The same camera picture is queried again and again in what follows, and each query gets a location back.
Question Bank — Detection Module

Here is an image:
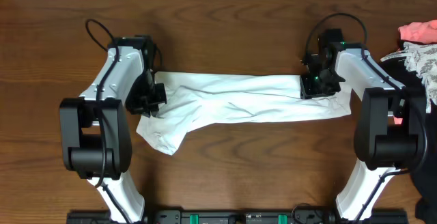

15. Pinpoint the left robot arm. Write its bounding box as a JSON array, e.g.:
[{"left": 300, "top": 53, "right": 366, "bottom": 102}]
[{"left": 59, "top": 36, "right": 167, "bottom": 223}]

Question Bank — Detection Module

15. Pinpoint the white t-shirt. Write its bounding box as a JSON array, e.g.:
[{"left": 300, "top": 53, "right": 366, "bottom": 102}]
[{"left": 136, "top": 72, "right": 352, "bottom": 155}]

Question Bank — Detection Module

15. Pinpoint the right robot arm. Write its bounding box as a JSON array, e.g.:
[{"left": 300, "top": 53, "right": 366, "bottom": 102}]
[{"left": 300, "top": 42, "right": 429, "bottom": 223}]

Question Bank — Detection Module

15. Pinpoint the pink garment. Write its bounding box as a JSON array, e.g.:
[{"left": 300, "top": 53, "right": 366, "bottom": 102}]
[{"left": 392, "top": 19, "right": 437, "bottom": 126}]

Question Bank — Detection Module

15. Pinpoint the white floral patterned garment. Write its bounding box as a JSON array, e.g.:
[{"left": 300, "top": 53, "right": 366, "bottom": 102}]
[{"left": 381, "top": 42, "right": 436, "bottom": 113}]

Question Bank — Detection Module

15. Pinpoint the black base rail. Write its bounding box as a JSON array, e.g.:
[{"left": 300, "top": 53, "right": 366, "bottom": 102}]
[{"left": 66, "top": 206, "right": 409, "bottom": 224}]

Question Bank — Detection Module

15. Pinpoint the black garment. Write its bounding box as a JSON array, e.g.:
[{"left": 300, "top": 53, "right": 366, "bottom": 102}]
[{"left": 378, "top": 41, "right": 437, "bottom": 224}]

